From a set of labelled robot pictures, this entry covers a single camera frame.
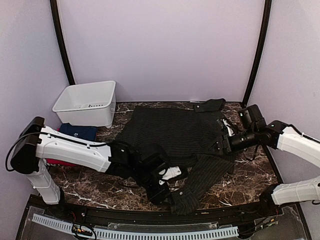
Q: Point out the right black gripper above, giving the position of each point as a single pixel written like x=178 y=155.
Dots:
x=223 y=143

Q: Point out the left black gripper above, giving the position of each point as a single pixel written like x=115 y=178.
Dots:
x=156 y=196

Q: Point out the black clothes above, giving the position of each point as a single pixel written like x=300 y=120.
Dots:
x=188 y=138

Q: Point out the navy blue t-shirt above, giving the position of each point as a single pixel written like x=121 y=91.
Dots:
x=88 y=133

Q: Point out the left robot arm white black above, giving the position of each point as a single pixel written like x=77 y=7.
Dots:
x=150 y=167

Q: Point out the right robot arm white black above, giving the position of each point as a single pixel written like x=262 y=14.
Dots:
x=279 y=136

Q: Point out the folded red t-shirt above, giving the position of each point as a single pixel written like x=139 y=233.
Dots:
x=55 y=162

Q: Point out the white plastic bin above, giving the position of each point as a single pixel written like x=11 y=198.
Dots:
x=89 y=104

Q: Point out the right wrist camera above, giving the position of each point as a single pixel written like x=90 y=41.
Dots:
x=228 y=126

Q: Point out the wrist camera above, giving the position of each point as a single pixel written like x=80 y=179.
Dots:
x=228 y=126
x=171 y=173

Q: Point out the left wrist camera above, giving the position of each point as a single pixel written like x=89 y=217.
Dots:
x=171 y=173

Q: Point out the black curved front rail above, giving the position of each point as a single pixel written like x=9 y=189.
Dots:
x=285 y=221

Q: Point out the white slotted cable duct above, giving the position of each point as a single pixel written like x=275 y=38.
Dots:
x=99 y=233

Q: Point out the right black frame post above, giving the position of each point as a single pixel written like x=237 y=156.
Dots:
x=258 y=53

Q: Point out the black frame post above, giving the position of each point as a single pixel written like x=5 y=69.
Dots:
x=61 y=43
x=258 y=53

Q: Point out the left black frame post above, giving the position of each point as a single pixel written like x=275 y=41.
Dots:
x=61 y=43

